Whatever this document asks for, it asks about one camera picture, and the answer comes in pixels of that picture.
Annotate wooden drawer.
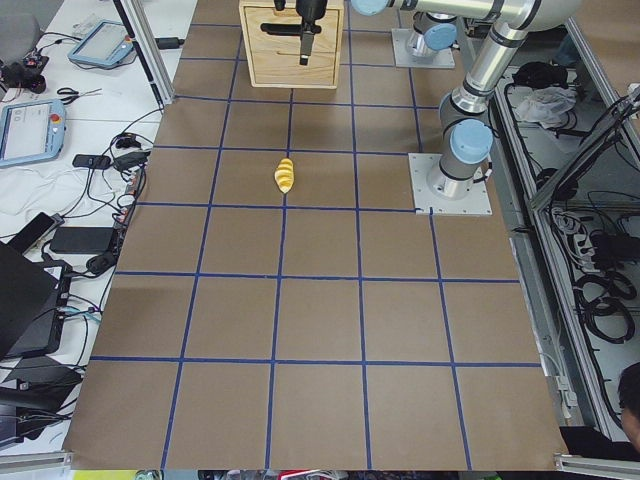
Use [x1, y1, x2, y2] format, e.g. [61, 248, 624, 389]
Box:
[243, 1, 329, 38]

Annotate wooden drawer cabinet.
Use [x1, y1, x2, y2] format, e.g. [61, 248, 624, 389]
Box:
[239, 1, 345, 90]

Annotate blue teach pendant upper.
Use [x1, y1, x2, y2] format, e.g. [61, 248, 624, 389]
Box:
[67, 20, 134, 70]

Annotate blue teach pendant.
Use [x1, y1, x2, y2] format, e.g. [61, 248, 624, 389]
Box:
[67, 20, 134, 70]
[1, 99, 66, 168]

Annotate toy bread roll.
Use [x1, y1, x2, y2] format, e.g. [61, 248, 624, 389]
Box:
[274, 158, 295, 194]

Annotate black scissors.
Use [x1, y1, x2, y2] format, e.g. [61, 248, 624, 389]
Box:
[56, 87, 102, 105]

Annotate white crumpled cloth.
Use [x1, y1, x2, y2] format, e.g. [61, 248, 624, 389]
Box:
[514, 87, 577, 128]

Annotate blue teach pendant lower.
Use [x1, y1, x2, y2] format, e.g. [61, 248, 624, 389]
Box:
[1, 99, 66, 168]

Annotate black computer mouse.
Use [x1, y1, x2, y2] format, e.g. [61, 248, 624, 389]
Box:
[86, 252, 117, 276]

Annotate black power brick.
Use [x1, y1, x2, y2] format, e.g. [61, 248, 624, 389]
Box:
[49, 227, 114, 254]

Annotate black smartphone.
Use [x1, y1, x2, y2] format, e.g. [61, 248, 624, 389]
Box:
[7, 212, 59, 254]

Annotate black laptop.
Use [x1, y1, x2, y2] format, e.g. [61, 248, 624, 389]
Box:
[1, 244, 70, 360]

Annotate person head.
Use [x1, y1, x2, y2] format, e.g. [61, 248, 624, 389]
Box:
[618, 363, 640, 451]

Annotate aluminium frame post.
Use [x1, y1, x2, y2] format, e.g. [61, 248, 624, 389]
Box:
[113, 0, 175, 110]

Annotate black coiled cables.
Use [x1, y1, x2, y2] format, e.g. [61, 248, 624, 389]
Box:
[572, 272, 637, 346]

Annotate aluminium rail bottom left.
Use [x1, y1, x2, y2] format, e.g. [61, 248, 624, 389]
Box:
[1, 451, 74, 474]

